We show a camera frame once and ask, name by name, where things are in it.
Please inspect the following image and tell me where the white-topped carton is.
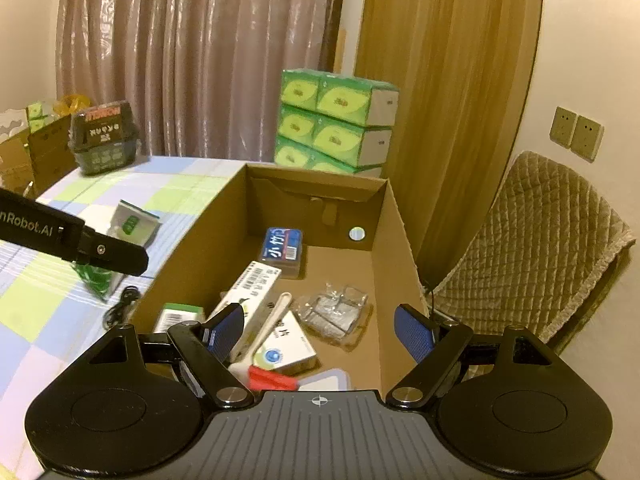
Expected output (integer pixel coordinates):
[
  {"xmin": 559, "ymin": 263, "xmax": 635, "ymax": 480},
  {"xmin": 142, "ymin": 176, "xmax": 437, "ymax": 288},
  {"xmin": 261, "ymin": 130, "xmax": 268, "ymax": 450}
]
[{"xmin": 0, "ymin": 109, "xmax": 32, "ymax": 192}]

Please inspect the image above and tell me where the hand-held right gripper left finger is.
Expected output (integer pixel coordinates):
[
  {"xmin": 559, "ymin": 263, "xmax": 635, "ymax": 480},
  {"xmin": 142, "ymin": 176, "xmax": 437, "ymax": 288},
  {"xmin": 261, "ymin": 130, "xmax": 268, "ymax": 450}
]
[{"xmin": 87, "ymin": 302, "xmax": 255, "ymax": 409}]

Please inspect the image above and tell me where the white plastic spoon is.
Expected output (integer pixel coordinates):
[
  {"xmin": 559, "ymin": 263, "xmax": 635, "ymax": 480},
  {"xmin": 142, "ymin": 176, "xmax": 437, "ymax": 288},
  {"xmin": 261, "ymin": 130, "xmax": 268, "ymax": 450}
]
[{"xmin": 229, "ymin": 292, "xmax": 294, "ymax": 377}]

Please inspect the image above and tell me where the long white medicine box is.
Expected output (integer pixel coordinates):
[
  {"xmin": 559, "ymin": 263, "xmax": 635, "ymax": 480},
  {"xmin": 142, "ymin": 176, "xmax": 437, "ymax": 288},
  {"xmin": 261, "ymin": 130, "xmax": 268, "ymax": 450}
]
[{"xmin": 206, "ymin": 260, "xmax": 284, "ymax": 322}]

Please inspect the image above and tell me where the beige wall socket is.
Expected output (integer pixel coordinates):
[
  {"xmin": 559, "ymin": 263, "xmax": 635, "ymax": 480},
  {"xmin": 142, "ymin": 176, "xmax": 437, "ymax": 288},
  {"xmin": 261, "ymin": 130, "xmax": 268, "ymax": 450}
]
[
  {"xmin": 570, "ymin": 115, "xmax": 605, "ymax": 164},
  {"xmin": 548, "ymin": 106, "xmax": 579, "ymax": 149}
]

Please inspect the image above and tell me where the green and white small box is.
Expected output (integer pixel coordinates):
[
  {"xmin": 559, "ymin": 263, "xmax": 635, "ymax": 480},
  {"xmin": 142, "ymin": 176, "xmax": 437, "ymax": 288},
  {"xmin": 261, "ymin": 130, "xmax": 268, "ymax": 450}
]
[{"xmin": 152, "ymin": 302, "xmax": 207, "ymax": 337}]

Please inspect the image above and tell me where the white medicine box green stripe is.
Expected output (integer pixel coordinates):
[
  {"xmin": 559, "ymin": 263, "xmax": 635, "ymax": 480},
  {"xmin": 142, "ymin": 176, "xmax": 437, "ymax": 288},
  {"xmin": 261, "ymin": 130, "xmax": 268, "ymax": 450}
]
[{"xmin": 252, "ymin": 317, "xmax": 319, "ymax": 377}]

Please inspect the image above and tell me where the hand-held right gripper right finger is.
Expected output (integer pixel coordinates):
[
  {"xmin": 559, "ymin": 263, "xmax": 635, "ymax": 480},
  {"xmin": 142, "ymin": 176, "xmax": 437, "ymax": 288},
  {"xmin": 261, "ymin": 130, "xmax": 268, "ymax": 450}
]
[{"xmin": 385, "ymin": 303, "xmax": 553, "ymax": 409}]

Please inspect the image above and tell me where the clear plastic bag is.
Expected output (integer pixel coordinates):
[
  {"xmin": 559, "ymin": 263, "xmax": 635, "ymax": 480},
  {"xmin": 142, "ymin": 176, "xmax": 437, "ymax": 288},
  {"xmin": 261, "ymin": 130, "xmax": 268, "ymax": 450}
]
[{"xmin": 291, "ymin": 281, "xmax": 374, "ymax": 349}]

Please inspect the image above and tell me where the green pack in carton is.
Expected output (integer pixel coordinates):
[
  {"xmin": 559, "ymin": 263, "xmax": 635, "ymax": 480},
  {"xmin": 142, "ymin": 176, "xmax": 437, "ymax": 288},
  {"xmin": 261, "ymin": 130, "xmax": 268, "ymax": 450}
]
[{"xmin": 27, "ymin": 102, "xmax": 57, "ymax": 134}]

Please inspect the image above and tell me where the pink-brown curtain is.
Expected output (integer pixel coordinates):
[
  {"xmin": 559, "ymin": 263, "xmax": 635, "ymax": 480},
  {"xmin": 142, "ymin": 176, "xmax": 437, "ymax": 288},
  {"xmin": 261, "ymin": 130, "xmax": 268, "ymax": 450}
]
[{"xmin": 55, "ymin": 0, "xmax": 349, "ymax": 162}]

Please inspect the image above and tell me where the brown carton with flaps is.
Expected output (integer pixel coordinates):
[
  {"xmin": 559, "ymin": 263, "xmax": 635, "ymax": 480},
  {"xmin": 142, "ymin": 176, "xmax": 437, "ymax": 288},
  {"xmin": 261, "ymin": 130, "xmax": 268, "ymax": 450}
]
[{"xmin": 27, "ymin": 114, "xmax": 74, "ymax": 195}]

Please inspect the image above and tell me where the stack of green tissue packs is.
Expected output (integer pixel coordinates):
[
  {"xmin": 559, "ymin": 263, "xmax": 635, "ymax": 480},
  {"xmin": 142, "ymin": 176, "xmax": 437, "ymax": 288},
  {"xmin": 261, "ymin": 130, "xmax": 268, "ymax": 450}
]
[{"xmin": 273, "ymin": 68, "xmax": 401, "ymax": 177}]

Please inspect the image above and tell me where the white green sachet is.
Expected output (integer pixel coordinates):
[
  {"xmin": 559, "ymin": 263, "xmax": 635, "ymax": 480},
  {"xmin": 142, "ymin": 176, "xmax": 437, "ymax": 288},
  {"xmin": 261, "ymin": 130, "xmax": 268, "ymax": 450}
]
[{"xmin": 106, "ymin": 199, "xmax": 162, "ymax": 249}]

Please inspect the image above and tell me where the black cable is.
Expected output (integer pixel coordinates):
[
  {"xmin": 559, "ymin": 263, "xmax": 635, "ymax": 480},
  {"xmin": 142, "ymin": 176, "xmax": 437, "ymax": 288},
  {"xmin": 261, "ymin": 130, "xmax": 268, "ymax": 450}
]
[{"xmin": 102, "ymin": 285, "xmax": 144, "ymax": 329}]

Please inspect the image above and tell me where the checked tablecloth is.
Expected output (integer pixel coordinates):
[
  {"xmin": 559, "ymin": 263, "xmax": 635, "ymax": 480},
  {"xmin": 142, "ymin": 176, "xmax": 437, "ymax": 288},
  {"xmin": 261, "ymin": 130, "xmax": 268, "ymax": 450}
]
[{"xmin": 0, "ymin": 155, "xmax": 249, "ymax": 403}]

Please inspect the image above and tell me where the dark green crate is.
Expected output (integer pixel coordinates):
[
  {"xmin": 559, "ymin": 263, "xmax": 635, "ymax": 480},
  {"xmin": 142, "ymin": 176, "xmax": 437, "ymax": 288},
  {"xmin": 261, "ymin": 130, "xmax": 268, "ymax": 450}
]
[{"xmin": 69, "ymin": 100, "xmax": 142, "ymax": 177}]

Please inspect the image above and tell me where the yellow plastic bag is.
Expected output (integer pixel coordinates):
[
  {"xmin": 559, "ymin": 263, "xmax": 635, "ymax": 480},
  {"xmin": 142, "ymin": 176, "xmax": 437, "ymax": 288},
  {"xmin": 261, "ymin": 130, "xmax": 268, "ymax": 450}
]
[{"xmin": 52, "ymin": 94, "xmax": 92, "ymax": 117}]

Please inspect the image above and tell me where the golden yellow curtain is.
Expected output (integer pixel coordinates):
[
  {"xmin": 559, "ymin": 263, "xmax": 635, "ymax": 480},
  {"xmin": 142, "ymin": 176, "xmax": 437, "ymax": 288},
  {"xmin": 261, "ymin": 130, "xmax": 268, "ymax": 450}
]
[{"xmin": 352, "ymin": 0, "xmax": 547, "ymax": 288}]

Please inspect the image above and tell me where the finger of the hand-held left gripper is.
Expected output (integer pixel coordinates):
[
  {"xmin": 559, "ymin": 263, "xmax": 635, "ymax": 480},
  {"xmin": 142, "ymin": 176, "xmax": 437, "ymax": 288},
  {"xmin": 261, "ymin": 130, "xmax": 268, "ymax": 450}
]
[{"xmin": 74, "ymin": 226, "xmax": 150, "ymax": 277}]

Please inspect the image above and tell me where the chair with quilted cover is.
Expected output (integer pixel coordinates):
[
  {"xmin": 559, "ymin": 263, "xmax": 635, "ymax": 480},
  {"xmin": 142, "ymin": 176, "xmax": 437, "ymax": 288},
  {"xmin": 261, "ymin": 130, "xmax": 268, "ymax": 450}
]
[{"xmin": 431, "ymin": 150, "xmax": 637, "ymax": 357}]

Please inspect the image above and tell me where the blue card box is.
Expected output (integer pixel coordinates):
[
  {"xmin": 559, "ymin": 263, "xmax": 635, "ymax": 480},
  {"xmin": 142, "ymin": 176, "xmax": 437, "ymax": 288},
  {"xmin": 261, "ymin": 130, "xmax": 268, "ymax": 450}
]
[{"xmin": 259, "ymin": 226, "xmax": 307, "ymax": 279}]

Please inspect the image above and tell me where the red flat item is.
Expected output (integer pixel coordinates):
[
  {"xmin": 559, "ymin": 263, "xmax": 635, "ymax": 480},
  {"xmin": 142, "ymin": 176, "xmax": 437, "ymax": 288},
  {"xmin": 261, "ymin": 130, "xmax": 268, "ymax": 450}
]
[{"xmin": 248, "ymin": 365, "xmax": 302, "ymax": 392}]

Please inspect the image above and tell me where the brown cardboard box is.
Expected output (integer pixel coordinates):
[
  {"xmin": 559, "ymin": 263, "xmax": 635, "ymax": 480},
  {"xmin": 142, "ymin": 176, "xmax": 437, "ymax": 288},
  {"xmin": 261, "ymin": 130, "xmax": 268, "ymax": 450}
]
[{"xmin": 127, "ymin": 162, "xmax": 432, "ymax": 397}]

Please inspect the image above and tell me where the green plastic packet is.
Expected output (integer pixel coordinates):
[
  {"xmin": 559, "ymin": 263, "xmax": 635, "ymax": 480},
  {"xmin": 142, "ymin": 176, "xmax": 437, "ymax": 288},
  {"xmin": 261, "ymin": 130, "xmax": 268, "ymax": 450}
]
[{"xmin": 71, "ymin": 259, "xmax": 124, "ymax": 304}]

